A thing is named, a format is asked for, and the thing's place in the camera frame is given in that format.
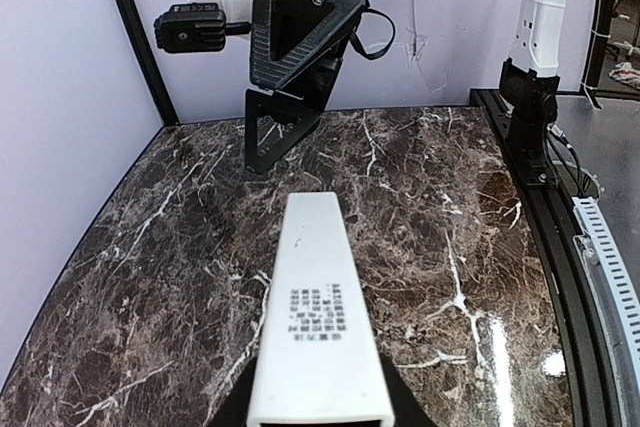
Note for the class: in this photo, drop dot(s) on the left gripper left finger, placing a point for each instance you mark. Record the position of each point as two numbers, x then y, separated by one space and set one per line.
234 408

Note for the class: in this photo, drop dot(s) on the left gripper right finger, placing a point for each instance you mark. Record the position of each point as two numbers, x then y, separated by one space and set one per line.
407 410

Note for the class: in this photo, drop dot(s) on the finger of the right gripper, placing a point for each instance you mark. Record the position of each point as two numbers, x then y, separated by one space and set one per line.
288 36
274 124

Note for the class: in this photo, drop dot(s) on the white remote control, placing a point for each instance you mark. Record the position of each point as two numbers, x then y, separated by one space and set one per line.
317 364

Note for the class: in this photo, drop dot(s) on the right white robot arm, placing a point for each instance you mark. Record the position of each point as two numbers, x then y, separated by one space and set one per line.
529 78

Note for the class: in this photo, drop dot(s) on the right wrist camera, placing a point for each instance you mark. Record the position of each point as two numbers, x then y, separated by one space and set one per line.
202 26

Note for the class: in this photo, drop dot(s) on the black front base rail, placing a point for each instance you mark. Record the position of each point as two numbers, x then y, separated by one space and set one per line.
546 204

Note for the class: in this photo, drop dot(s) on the left black frame post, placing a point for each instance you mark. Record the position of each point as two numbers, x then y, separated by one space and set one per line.
146 61

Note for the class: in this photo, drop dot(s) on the white slotted cable duct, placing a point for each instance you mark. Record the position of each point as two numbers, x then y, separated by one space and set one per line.
614 269

